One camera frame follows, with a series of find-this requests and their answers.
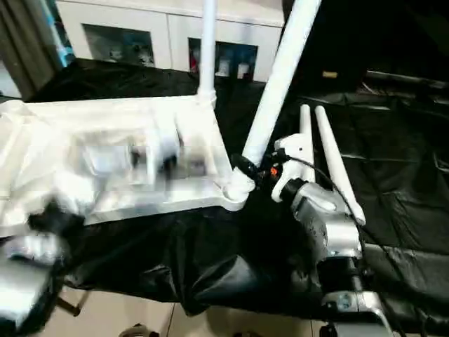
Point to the white plastic table leg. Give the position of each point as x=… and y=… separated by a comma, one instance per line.
x=333, y=158
x=207, y=52
x=280, y=70
x=306, y=119

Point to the white plastic table top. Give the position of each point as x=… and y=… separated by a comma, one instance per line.
x=105, y=119

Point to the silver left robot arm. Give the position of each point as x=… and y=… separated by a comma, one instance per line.
x=28, y=267

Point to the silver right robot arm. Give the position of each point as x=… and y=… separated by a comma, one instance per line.
x=333, y=224

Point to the white bottle with dark cap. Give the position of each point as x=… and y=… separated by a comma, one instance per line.
x=242, y=71
x=223, y=68

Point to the black plastic mat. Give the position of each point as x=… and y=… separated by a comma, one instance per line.
x=175, y=245

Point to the white cabinet with glass doors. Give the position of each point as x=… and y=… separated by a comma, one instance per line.
x=140, y=17

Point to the teal plastic stool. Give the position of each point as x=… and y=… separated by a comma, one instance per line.
x=66, y=52

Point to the grey curtain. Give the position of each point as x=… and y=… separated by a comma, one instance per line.
x=24, y=45

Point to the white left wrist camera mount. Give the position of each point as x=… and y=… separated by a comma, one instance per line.
x=161, y=154

